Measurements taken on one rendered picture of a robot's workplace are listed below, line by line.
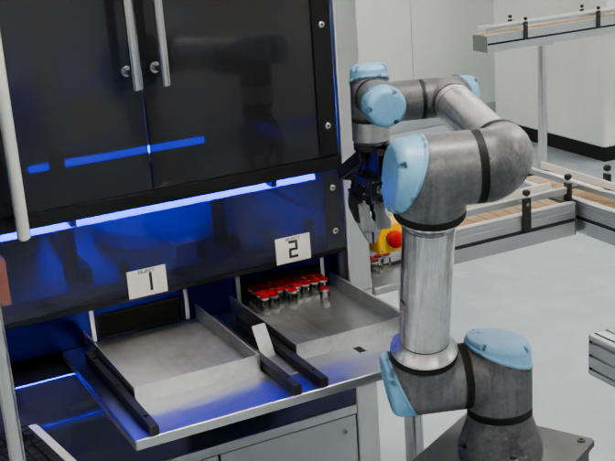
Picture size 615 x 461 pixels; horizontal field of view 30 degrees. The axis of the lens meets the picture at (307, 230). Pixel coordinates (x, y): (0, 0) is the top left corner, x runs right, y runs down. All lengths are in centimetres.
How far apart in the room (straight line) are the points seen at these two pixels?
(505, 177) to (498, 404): 45
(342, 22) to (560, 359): 224
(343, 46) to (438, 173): 83
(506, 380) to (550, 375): 229
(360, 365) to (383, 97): 54
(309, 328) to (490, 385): 58
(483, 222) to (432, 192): 121
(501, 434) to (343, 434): 78
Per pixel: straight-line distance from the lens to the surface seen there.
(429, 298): 187
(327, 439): 275
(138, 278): 241
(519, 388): 203
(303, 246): 254
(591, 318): 480
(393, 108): 210
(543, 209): 304
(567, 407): 407
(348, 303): 258
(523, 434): 207
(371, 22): 787
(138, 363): 238
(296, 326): 248
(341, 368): 227
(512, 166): 176
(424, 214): 176
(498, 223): 296
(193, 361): 235
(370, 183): 222
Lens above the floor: 182
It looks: 18 degrees down
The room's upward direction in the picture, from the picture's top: 4 degrees counter-clockwise
